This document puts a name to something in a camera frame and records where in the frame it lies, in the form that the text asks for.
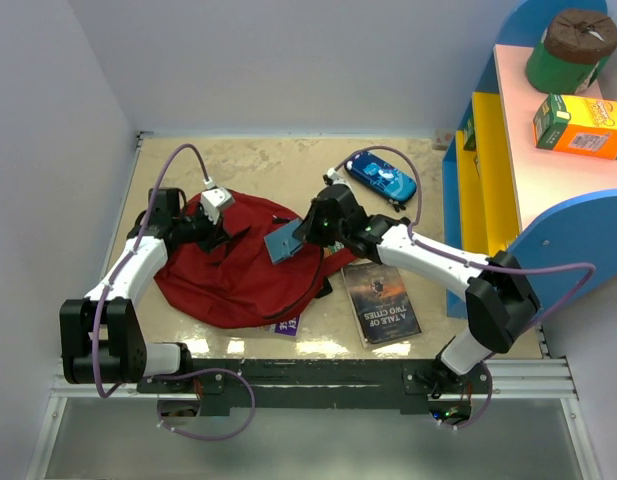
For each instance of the green box on shelf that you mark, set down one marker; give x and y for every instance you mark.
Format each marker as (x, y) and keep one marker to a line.
(469, 134)

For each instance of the blue wallet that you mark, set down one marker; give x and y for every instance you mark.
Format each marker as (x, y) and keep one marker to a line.
(281, 243)

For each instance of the aluminium rail frame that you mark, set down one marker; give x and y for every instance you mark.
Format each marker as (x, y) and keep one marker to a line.
(531, 425)

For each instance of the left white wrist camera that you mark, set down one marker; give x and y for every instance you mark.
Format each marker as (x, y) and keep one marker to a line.
(215, 201)

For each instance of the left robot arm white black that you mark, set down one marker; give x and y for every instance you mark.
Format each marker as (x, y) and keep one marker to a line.
(101, 339)

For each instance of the green snack packet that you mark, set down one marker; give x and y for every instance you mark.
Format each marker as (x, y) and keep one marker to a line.
(333, 249)

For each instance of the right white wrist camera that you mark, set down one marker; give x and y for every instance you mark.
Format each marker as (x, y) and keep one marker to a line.
(332, 177)

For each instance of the red student backpack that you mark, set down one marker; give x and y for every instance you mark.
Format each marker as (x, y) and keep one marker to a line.
(237, 285)

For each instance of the purple book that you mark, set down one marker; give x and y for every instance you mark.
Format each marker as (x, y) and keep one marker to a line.
(289, 328)

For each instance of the Tale of Two Cities book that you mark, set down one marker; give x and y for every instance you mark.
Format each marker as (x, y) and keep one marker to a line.
(381, 305)

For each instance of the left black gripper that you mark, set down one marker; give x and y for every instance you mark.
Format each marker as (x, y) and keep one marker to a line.
(216, 235)

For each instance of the blue yellow pink shelf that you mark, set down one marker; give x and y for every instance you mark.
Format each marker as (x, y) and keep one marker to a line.
(545, 208)

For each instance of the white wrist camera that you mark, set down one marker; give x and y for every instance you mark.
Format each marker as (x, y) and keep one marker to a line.
(215, 201)
(332, 177)

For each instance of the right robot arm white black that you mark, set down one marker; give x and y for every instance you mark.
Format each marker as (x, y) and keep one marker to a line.
(500, 301)

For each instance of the green cylinder brown lid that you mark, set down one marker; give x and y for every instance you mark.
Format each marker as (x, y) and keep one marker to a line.
(573, 49)

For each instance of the blue patterned pencil case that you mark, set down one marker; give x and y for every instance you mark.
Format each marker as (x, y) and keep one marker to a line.
(381, 177)

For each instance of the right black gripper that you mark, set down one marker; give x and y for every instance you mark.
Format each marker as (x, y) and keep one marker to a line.
(307, 232)

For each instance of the orange green crayon box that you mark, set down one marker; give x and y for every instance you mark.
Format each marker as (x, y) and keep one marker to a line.
(577, 125)

